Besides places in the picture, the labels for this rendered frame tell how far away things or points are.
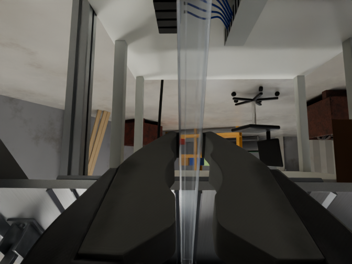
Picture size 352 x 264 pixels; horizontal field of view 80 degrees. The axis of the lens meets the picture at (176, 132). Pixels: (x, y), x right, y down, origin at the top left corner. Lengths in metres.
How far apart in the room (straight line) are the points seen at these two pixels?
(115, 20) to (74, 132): 0.29
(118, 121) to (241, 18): 0.38
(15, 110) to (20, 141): 0.51
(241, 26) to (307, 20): 0.18
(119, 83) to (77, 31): 0.16
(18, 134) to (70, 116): 3.85
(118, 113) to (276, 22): 0.46
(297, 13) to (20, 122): 4.16
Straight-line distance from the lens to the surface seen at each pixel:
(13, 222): 0.29
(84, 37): 0.53
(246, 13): 0.50
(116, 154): 0.59
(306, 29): 0.69
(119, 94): 0.61
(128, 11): 0.57
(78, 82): 0.50
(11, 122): 4.29
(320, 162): 9.65
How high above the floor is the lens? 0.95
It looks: 7 degrees down
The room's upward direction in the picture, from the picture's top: 180 degrees counter-clockwise
